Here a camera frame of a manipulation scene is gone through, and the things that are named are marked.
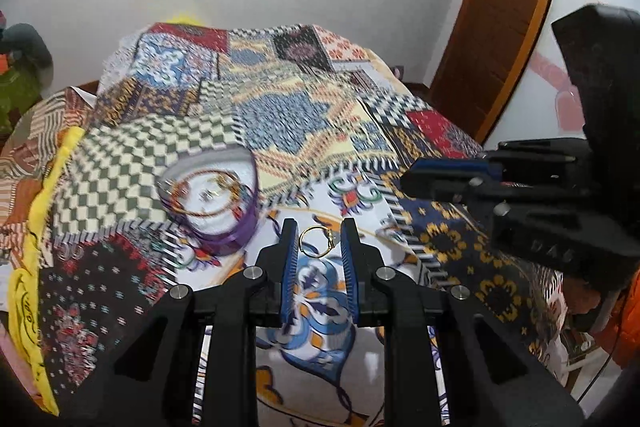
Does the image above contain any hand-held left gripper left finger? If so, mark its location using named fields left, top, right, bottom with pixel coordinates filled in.
left=65, top=218, right=301, bottom=427

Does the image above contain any yellow printed cloth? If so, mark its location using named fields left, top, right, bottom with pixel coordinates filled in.
left=7, top=126, right=87, bottom=415

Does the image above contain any patchwork printed blanket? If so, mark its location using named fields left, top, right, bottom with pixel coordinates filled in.
left=37, top=23, right=596, bottom=427

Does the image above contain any gold ring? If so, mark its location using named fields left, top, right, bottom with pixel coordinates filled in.
left=298, top=227, right=337, bottom=258

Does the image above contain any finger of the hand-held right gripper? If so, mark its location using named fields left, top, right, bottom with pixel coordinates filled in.
left=400, top=158, right=596, bottom=219
left=477, top=138, right=592, bottom=170

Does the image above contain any purple heart-shaped jewelry box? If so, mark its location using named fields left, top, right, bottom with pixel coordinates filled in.
left=159, top=147, right=261, bottom=257

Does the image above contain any grey plush cushion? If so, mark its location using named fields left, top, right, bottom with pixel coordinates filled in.
left=0, top=23, right=55, bottom=80

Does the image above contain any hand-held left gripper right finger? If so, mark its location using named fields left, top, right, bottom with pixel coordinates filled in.
left=341, top=218, right=586, bottom=427

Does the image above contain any brown wooden door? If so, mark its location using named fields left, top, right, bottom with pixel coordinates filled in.
left=427, top=0, right=566, bottom=145

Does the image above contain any yellow pillow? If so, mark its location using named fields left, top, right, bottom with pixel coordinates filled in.
left=167, top=11, right=207, bottom=26

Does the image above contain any striped orange patterned cloth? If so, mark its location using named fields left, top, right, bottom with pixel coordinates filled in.
left=0, top=88, right=98, bottom=268

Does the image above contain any green patterned cloth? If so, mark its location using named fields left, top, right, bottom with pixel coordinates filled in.
left=0, top=67, right=43, bottom=135

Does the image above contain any beaded bracelets bundle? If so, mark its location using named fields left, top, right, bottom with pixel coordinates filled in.
left=162, top=168, right=253, bottom=220

